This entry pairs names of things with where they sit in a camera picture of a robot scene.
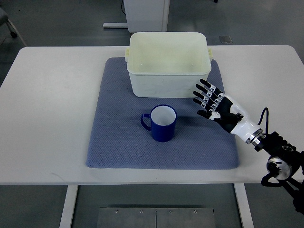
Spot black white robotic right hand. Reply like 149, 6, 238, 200
193, 79, 265, 146

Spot blue mug white inside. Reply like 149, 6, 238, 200
141, 104, 177, 143

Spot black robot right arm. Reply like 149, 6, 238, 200
251, 107, 304, 214

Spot cream plastic storage box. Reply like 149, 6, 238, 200
125, 32, 212, 98

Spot right white table leg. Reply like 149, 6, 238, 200
234, 183, 254, 228

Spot white table leg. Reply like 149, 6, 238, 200
59, 185, 78, 228
234, 183, 254, 228

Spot metal floor plate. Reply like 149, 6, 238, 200
97, 208, 216, 228

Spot left white table leg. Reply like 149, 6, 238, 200
59, 185, 78, 228

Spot office chair base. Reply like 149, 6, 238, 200
0, 8, 27, 47

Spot white cabinet pedestal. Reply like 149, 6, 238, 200
103, 0, 170, 33

